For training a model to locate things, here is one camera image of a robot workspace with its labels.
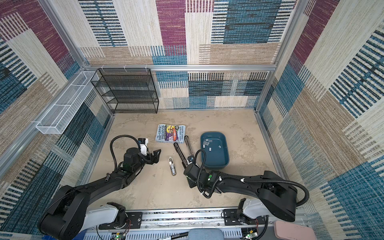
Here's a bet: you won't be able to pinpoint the small white mini stapler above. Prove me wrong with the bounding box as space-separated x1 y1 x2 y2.
169 157 177 176

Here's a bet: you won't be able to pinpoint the teal plastic tray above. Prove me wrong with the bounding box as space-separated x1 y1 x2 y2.
201 132 230 170

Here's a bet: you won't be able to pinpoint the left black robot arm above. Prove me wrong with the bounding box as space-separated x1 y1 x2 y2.
38 139 161 240

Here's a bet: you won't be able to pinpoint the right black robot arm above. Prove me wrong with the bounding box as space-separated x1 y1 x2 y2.
184 150 310 222

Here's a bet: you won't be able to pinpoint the treehouse paperback book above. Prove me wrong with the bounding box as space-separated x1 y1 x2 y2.
155 124 186 144

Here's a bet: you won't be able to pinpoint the staple strips in tray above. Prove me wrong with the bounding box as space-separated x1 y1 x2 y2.
202 138 223 152

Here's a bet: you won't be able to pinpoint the grey blue chair back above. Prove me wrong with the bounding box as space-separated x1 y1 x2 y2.
188 229 225 240

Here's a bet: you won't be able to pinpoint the pink case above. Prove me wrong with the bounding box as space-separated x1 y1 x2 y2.
274 221 317 240

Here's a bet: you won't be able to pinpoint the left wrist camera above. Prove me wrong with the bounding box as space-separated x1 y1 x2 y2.
138 138 149 156

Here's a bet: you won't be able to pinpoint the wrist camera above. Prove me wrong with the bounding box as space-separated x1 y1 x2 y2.
138 138 149 156
187 155 196 165

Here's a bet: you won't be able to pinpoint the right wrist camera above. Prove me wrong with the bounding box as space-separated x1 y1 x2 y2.
187 155 196 165

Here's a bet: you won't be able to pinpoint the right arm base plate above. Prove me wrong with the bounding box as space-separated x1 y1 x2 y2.
221 209 266 226

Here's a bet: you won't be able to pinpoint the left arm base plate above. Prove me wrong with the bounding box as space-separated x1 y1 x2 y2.
98 212 143 230

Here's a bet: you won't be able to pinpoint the black wire mesh shelf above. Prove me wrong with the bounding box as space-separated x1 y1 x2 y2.
91 68 159 114

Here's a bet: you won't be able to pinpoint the white wire mesh basket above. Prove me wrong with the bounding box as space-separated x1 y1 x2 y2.
36 71 95 135

